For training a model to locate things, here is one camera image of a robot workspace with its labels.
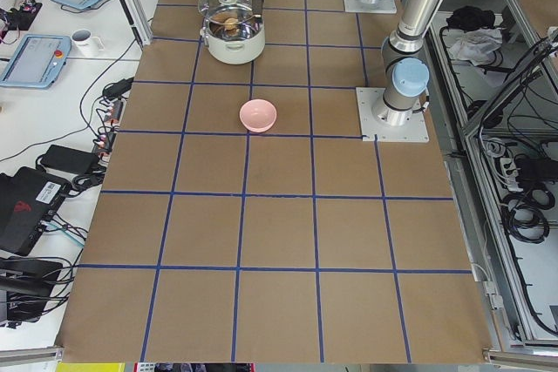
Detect glass pot lid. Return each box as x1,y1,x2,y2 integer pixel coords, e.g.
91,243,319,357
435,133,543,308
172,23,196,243
198,0,255,25

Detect beige egg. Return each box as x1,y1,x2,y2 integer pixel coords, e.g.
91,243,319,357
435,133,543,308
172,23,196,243
223,17,239,30

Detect pink bowl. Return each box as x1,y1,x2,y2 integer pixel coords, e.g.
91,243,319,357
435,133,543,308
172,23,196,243
239,99,277,133

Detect black power adapter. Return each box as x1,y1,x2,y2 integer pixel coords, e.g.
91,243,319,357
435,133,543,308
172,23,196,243
36,145,99,174

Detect coiled black cables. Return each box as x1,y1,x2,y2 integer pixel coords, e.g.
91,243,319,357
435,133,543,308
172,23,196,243
500,188,551,243

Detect blue teach pendant near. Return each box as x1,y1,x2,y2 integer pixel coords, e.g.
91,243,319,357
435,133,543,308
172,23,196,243
1,34,71,89

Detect power strip with plugs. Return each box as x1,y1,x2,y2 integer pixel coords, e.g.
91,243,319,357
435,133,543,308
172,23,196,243
92,98,126,159

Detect crumpled white cloth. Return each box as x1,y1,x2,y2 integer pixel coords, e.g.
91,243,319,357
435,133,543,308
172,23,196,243
448,29,503,66

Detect pale green steel pot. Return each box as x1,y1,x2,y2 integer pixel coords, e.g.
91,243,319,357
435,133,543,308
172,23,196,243
201,17,266,64

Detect black computer box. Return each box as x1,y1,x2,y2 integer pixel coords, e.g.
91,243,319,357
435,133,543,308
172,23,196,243
1,166,71,256

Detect white mug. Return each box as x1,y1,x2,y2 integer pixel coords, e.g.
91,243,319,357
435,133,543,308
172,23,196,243
71,29,105,58

